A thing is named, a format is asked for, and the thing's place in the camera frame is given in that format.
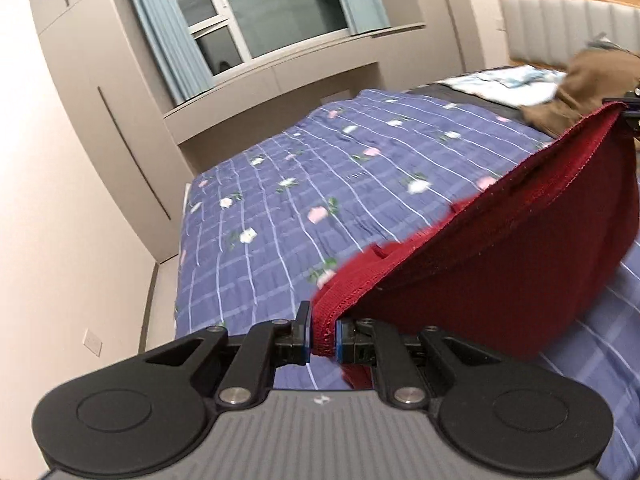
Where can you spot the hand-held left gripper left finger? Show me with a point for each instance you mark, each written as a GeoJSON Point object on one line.
{"type": "Point", "coordinates": [303, 335]}

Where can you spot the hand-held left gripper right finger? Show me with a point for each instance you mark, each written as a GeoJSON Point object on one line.
{"type": "Point", "coordinates": [340, 342]}

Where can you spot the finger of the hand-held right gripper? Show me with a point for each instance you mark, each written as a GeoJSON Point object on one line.
{"type": "Point", "coordinates": [632, 127]}
{"type": "Point", "coordinates": [630, 99]}

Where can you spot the red knit sweater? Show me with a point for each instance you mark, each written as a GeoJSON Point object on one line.
{"type": "Point", "coordinates": [500, 285]}

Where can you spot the brown cloth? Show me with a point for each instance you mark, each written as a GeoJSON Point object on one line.
{"type": "Point", "coordinates": [590, 90]}

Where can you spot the grey padded wooden headboard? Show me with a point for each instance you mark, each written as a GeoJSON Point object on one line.
{"type": "Point", "coordinates": [550, 25]}

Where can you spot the light blue printed cloth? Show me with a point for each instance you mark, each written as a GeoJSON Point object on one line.
{"type": "Point", "coordinates": [500, 85]}

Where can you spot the blue checked floral quilt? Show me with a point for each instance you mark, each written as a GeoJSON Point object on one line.
{"type": "Point", "coordinates": [300, 200]}

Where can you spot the beige built-in wardrobe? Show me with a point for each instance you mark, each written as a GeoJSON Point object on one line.
{"type": "Point", "coordinates": [450, 20]}
{"type": "Point", "coordinates": [100, 110]}

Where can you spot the beige window cabinet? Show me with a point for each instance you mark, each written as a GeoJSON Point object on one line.
{"type": "Point", "coordinates": [280, 90]}

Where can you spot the white wall socket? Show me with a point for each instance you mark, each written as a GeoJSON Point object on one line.
{"type": "Point", "coordinates": [92, 342]}

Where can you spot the window with white frame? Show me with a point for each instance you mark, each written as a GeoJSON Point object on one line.
{"type": "Point", "coordinates": [280, 5]}

